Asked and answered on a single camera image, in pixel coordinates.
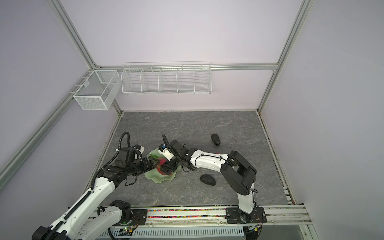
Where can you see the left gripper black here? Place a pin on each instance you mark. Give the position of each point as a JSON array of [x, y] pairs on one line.
[[146, 167]]

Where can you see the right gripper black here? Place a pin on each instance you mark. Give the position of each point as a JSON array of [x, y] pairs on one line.
[[166, 169]]

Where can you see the pink dragon fruit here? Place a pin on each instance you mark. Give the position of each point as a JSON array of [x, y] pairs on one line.
[[161, 162]]

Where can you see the green wavy fruit bowl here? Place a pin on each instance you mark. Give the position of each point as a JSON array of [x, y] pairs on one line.
[[155, 174]]

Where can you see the dark avocado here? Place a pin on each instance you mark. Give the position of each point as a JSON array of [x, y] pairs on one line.
[[215, 139], [208, 180]]

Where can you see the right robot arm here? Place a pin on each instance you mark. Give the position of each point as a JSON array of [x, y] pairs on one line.
[[237, 171]]

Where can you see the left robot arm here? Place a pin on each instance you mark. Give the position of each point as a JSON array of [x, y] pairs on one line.
[[86, 219]]

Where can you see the white mesh box basket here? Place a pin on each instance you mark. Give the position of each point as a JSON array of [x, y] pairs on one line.
[[99, 90]]

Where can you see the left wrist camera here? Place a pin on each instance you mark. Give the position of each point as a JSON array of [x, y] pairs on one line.
[[139, 148]]

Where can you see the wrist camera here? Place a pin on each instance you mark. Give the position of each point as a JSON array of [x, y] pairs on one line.
[[139, 148], [164, 151]]

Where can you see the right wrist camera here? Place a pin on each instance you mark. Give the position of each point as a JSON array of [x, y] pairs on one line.
[[164, 151]]

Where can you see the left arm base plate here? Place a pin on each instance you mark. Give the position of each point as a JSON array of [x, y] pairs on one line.
[[138, 217]]

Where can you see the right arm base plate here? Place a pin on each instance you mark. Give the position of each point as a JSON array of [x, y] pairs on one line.
[[236, 216]]

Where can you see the white wire basket long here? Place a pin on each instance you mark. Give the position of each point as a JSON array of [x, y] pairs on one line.
[[167, 78]]

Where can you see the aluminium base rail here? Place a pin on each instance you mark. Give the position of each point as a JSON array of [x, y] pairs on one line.
[[216, 216]]

